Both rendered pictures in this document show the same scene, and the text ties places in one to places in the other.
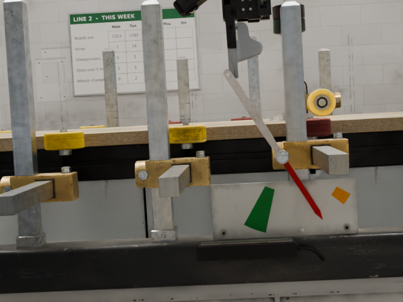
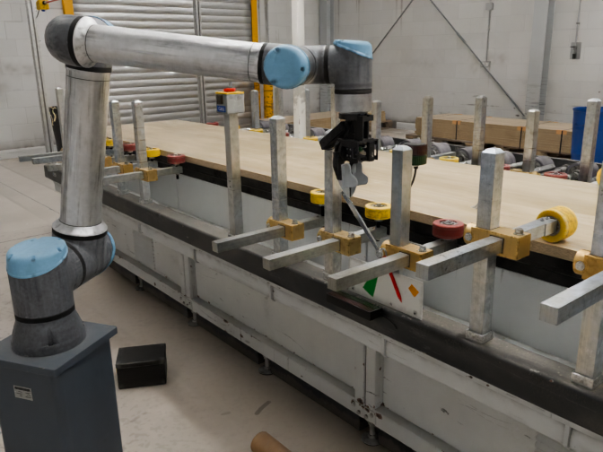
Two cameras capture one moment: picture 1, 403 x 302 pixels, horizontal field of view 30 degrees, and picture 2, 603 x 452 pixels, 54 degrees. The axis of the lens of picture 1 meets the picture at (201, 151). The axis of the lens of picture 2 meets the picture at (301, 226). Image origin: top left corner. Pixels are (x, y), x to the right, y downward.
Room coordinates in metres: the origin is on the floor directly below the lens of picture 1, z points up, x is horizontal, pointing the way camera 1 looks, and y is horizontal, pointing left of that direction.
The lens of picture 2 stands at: (0.22, -1.06, 1.34)
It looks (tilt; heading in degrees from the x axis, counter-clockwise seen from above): 16 degrees down; 48
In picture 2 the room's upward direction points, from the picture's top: 1 degrees counter-clockwise
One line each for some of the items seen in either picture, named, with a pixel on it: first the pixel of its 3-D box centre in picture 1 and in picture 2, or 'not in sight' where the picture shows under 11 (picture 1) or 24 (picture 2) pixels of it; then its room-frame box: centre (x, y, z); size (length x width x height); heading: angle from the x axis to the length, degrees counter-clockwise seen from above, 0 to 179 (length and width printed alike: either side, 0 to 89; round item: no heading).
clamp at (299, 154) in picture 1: (309, 154); (406, 255); (1.37, -0.20, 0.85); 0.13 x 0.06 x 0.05; 87
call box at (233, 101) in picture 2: not in sight; (230, 103); (1.41, 0.59, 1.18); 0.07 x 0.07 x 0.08; 87
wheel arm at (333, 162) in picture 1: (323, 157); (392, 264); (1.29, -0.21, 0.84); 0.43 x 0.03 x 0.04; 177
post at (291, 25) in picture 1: (295, 135); (399, 239); (1.36, -0.17, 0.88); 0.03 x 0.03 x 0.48; 87
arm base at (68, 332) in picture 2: not in sight; (47, 323); (0.69, 0.49, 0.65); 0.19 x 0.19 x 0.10
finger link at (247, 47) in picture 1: (244, 49); (349, 181); (1.27, -0.08, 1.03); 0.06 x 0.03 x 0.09; 87
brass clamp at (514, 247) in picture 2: not in sight; (495, 239); (1.35, -0.45, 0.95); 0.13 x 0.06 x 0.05; 87
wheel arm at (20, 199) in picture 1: (41, 191); (275, 232); (1.34, 0.29, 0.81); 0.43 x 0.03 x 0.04; 177
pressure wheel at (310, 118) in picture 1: (311, 145); (447, 241); (1.51, -0.22, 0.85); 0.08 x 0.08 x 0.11
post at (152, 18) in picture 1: (158, 132); (333, 213); (1.38, 0.08, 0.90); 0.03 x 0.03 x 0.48; 87
